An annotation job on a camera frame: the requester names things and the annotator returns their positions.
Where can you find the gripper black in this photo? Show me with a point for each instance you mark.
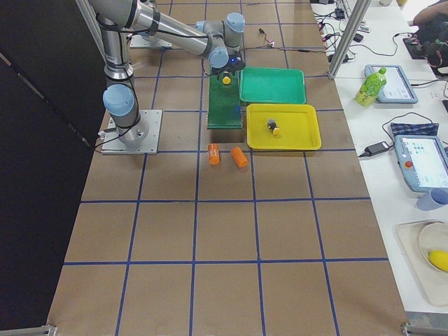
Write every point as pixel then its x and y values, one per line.
pixel 220 72

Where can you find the yellow push button switch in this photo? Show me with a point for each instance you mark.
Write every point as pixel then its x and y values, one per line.
pixel 227 79
pixel 273 127

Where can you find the plain orange cylinder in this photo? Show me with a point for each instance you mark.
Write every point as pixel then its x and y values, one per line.
pixel 239 157

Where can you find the orange cylinder with 4680 text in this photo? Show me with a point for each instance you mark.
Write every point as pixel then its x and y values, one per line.
pixel 213 154

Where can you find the green plastic tray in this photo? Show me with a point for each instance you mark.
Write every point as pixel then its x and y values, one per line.
pixel 272 86

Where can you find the green conveyor belt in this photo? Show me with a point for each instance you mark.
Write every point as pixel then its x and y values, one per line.
pixel 224 111

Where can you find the yellow plastic tray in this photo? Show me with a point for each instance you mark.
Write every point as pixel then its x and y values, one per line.
pixel 298 124

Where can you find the green tea bottle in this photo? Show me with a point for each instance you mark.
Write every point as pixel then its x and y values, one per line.
pixel 371 87

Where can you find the upper teach pendant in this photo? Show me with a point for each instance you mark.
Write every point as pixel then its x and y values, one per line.
pixel 397 89

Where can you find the teach pendant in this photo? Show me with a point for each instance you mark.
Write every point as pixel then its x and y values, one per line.
pixel 422 161
pixel 397 89

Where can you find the black power adapter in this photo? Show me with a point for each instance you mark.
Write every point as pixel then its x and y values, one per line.
pixel 376 149

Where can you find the checkered blue cloth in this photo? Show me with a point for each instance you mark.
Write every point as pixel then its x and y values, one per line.
pixel 423 129

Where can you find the lower teach pendant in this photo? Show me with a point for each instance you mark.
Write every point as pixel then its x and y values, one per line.
pixel 422 161

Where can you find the blue cup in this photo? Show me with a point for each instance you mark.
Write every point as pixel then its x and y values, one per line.
pixel 432 200

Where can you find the beige plate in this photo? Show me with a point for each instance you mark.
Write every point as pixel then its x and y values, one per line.
pixel 433 237

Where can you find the yellow lemon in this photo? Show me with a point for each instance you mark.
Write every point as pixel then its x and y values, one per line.
pixel 439 259

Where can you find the beige serving tray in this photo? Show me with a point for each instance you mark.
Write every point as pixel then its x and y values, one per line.
pixel 432 282

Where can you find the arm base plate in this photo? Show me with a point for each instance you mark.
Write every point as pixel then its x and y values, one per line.
pixel 142 138
pixel 140 45

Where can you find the aluminium frame post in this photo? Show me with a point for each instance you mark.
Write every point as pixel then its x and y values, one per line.
pixel 357 14

